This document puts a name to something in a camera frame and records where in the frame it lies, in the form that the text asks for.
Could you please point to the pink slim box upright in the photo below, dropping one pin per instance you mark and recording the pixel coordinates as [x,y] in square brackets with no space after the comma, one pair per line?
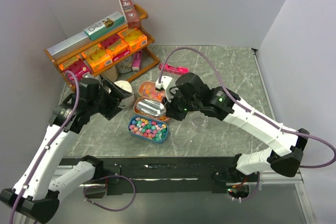
[136,65]

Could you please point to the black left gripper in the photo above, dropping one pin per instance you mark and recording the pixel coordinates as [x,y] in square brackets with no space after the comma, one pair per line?
[116,95]

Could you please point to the wooden three-tier shelf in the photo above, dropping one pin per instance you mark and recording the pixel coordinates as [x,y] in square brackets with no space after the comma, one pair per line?
[142,14]

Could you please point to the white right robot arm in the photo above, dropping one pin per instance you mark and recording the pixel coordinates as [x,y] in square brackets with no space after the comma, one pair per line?
[285,147]

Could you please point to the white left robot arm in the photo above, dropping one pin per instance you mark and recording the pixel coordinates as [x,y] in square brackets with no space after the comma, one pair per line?
[37,195]

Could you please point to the white toilet paper roll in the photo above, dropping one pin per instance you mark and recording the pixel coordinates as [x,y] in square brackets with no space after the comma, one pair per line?
[127,88]

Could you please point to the pink tin of gummies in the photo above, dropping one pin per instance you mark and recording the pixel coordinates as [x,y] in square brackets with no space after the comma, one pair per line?
[147,90]

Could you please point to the teal long box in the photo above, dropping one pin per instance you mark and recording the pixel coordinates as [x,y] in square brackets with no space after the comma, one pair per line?
[104,26]

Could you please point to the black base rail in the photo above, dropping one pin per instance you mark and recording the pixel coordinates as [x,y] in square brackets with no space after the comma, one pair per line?
[125,175]

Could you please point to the silver metal scoop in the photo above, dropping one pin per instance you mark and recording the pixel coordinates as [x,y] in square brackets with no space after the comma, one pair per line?
[151,107]

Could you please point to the blue tin of star candies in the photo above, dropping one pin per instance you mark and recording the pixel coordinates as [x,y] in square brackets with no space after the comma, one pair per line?
[148,129]

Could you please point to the red orange sponge box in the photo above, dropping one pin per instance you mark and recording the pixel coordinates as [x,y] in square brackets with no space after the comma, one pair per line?
[114,45]

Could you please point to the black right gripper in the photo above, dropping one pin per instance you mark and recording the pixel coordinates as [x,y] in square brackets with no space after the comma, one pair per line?
[171,110]

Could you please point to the red tall carton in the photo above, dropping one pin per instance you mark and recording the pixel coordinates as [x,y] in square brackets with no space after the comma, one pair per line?
[130,14]

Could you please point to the pink sponge box left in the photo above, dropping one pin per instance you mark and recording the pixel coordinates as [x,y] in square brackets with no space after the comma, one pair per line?
[76,65]

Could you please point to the orange sponge box middle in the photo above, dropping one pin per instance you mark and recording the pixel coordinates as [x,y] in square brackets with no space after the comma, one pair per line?
[96,57]

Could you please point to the pink box on table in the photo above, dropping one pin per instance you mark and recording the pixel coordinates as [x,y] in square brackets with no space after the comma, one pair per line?
[173,70]

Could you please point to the printed paper roll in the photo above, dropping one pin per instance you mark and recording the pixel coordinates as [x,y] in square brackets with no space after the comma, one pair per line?
[125,65]

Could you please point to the silver long box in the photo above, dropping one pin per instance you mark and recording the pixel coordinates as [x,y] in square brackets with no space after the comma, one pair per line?
[69,45]

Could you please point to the beige paper roll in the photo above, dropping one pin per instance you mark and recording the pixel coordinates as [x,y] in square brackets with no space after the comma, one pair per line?
[110,74]

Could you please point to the pink tin of lollipops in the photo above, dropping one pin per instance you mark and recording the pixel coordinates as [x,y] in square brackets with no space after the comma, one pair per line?
[161,118]

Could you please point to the orange sponge box right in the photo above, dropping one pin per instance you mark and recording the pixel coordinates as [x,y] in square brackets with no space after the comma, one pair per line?
[134,38]

